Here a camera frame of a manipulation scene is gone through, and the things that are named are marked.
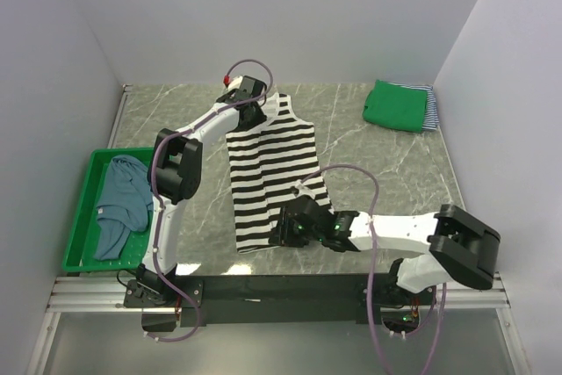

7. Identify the black white striped garment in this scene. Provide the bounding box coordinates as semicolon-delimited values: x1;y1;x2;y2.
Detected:
226;93;320;254

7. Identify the green garment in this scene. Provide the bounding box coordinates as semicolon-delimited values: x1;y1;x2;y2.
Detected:
362;80;428;133

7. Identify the blue white striped tank top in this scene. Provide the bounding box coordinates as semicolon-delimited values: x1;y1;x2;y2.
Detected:
393;83;440;132

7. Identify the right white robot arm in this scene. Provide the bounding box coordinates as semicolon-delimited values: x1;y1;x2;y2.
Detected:
269;195;501;304

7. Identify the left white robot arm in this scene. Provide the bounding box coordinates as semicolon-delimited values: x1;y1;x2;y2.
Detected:
136;76;270;306

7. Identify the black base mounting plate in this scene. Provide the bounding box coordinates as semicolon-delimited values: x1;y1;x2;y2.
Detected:
124;273;436;332

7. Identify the grey blue garment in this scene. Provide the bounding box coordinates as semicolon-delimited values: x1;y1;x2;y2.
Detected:
94;155;154;261

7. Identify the green plastic basket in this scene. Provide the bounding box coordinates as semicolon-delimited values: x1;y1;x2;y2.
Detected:
62;148;153;273

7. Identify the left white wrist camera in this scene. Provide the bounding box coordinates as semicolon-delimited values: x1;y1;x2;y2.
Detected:
223;76;243;90

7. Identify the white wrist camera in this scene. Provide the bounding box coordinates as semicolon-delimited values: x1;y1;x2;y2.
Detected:
291;179;315;199
223;76;243;90

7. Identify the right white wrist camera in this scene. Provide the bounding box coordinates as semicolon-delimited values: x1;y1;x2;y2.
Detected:
291;179;315;199

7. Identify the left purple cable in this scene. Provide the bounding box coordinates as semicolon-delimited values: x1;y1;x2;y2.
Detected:
148;58;276;344

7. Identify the purple cable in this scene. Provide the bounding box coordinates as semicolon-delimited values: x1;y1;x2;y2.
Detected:
298;164;449;375
148;58;276;344

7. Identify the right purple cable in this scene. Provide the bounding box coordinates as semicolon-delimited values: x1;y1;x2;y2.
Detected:
298;164;449;375

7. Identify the aluminium frame rail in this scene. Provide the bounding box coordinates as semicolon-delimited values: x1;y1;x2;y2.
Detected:
25;275;532;374

